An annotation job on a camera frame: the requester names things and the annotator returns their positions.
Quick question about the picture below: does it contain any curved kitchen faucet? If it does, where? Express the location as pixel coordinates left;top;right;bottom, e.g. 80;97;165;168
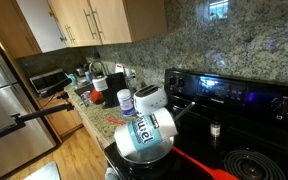
88;59;109;80

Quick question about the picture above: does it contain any clear glass jar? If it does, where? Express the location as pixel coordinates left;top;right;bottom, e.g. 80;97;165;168
80;90;93;108

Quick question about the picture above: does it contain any tall wood cabinet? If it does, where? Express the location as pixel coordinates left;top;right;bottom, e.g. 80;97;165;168
0;0;42;60

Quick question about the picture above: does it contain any wood base cabinet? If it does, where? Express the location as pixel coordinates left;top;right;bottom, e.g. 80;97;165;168
36;95;84;138

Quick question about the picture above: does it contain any stainless steel refrigerator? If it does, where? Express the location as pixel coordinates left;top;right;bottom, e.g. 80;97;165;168
0;37;58;180

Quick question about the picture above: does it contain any black electric stove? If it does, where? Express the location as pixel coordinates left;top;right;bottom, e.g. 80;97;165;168
103;68;288;180

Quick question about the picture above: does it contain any steel kettle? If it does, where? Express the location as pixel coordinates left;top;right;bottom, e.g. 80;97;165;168
75;65;87;78

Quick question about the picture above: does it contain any white two-slot toaster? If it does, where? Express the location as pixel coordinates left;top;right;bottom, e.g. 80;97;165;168
132;83;169;117

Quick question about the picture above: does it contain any blue cup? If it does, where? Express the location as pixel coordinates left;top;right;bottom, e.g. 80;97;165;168
84;70;94;83

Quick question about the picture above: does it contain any red silicone spatula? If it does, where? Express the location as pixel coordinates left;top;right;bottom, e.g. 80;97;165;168
169;145;241;180

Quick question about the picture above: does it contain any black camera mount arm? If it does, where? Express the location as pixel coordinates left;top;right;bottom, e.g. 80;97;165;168
0;91;75;147

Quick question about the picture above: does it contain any silver frying pan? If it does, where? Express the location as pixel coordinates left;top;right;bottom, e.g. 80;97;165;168
116;101;197;165

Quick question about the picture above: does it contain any white open cabinet door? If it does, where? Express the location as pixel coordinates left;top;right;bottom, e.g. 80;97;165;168
15;0;68;54

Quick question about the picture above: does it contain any clear plastic bottle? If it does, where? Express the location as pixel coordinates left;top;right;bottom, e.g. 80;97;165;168
128;71;141;94

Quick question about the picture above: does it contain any small spice jar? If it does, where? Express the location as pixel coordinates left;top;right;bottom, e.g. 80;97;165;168
209;120;222;139

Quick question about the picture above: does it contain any short metal cabinet handle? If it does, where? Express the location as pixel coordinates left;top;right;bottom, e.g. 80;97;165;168
64;24;76;44

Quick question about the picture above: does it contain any black coil burner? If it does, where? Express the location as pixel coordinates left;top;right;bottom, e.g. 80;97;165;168
223;148;288;180

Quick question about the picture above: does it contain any black coffee maker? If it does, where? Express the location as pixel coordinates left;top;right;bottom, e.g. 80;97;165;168
101;71;129;109

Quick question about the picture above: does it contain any red round object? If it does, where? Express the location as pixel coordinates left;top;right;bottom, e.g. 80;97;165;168
90;88;104;105

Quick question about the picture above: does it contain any wrapped paper towel roll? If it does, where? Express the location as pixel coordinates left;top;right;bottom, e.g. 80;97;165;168
113;106;179;158

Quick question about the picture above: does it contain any silver toaster oven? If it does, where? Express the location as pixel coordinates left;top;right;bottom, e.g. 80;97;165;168
29;68;69;97

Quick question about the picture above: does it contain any teal kettle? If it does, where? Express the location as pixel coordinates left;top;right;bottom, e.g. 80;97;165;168
66;73;79;87

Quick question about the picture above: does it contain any red pen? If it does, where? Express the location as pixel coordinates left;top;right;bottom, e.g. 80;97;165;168
106;116;127;126

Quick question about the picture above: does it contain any long metal cabinet handle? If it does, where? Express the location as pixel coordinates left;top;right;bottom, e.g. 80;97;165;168
83;8;97;40
90;6;106;42

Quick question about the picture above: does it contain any white tub blue label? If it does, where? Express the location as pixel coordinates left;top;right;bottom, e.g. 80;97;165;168
116;88;136;117

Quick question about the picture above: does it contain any light wood upper cabinet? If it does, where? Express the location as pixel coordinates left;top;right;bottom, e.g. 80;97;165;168
47;0;168;48

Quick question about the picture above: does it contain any light blue floor cloth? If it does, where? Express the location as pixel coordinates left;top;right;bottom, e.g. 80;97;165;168
23;161;62;180

